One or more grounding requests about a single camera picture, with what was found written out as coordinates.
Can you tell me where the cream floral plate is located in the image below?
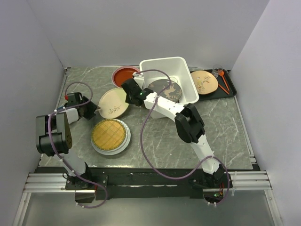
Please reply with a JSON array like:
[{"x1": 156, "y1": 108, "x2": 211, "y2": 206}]
[{"x1": 98, "y1": 88, "x2": 129, "y2": 119}]

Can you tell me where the round bamboo mat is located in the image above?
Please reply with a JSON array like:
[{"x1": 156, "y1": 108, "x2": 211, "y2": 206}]
[{"x1": 91, "y1": 119, "x2": 126, "y2": 151}]

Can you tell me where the grey deer pattern plate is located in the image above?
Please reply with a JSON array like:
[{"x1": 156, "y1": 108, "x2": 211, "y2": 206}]
[{"x1": 148, "y1": 79, "x2": 182, "y2": 103}]

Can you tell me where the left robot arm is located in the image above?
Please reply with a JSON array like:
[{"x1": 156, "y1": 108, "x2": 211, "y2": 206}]
[{"x1": 35, "y1": 92, "x2": 98, "y2": 189}]

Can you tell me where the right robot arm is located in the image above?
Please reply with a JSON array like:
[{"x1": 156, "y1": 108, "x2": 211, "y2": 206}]
[{"x1": 121, "y1": 79, "x2": 230, "y2": 188}]

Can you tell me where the white plastic bin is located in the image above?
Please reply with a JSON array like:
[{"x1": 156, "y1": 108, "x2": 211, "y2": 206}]
[{"x1": 138, "y1": 56, "x2": 199, "y2": 105}]

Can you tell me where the red round plate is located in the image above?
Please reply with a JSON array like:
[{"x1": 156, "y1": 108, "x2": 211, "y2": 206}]
[{"x1": 111, "y1": 66, "x2": 140, "y2": 88}]

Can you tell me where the white plate under mat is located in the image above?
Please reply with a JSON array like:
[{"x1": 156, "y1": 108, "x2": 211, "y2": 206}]
[{"x1": 91, "y1": 119, "x2": 131, "y2": 155}]

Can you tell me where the beige bird pattern plate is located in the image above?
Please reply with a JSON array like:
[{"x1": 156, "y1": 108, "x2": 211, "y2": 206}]
[{"x1": 191, "y1": 70, "x2": 218, "y2": 95}]

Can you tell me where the orange plastic fork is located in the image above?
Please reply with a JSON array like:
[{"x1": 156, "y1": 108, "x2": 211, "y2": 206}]
[{"x1": 218, "y1": 84, "x2": 230, "y2": 95}]

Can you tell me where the black tray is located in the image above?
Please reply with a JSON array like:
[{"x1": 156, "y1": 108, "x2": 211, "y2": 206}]
[{"x1": 190, "y1": 69, "x2": 237, "y2": 102}]

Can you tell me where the clear plastic cup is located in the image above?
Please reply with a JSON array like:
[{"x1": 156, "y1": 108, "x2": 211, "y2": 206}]
[{"x1": 211, "y1": 65, "x2": 224, "y2": 78}]

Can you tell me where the orange plastic spoon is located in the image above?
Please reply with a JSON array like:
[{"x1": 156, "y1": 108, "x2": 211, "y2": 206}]
[{"x1": 218, "y1": 70, "x2": 230, "y2": 91}]

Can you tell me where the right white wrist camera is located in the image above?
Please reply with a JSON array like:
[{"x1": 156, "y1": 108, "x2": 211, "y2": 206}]
[{"x1": 132, "y1": 72, "x2": 144, "y2": 83}]

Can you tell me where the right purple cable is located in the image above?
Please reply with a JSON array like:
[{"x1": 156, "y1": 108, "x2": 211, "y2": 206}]
[{"x1": 135, "y1": 69, "x2": 230, "y2": 205}]

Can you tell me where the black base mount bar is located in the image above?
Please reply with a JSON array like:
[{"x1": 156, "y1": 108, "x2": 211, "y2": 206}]
[{"x1": 35, "y1": 167, "x2": 233, "y2": 204}]

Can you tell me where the aluminium rail frame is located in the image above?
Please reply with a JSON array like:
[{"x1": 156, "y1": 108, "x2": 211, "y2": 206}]
[{"x1": 23, "y1": 171, "x2": 272, "y2": 193}]

